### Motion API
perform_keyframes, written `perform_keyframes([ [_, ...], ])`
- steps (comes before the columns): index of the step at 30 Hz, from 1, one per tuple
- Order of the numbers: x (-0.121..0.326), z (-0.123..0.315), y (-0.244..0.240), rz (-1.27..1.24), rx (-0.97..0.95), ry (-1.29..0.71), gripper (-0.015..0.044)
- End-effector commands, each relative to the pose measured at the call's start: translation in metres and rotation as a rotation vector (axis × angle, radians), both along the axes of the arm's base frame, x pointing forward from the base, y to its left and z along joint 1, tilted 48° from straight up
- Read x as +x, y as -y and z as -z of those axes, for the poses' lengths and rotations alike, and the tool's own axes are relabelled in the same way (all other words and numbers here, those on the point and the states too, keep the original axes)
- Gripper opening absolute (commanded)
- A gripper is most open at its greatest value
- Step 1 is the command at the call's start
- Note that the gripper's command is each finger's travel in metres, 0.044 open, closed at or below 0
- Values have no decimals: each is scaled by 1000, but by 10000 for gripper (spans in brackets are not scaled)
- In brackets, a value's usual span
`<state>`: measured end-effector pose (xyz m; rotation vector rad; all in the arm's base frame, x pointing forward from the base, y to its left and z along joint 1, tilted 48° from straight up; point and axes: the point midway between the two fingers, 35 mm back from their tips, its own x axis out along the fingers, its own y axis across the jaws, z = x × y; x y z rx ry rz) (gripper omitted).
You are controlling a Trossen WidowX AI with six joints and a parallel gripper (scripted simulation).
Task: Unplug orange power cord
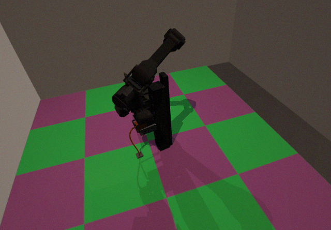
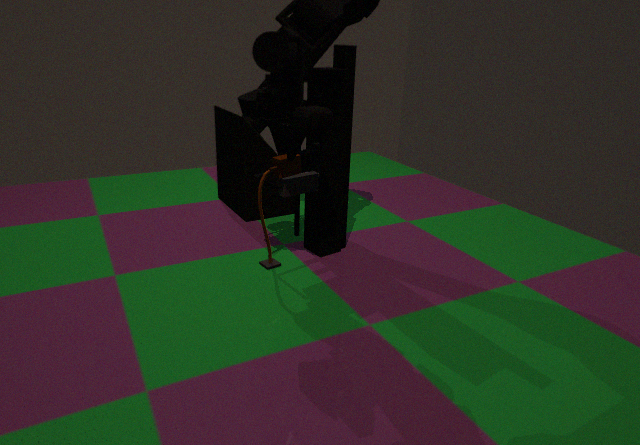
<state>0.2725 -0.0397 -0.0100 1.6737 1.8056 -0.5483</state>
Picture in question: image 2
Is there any orange power cord with plug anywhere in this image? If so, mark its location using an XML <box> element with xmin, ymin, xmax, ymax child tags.
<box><xmin>258</xmin><ymin>147</ymin><xmax>320</xmax><ymax>263</ymax></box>

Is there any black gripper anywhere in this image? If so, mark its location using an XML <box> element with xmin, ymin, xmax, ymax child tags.
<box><xmin>259</xmin><ymin>70</ymin><xmax>333</xmax><ymax>161</ymax></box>

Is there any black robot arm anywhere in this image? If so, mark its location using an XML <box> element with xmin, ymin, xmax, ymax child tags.
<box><xmin>238</xmin><ymin>0</ymin><xmax>380</xmax><ymax>138</ymax></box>

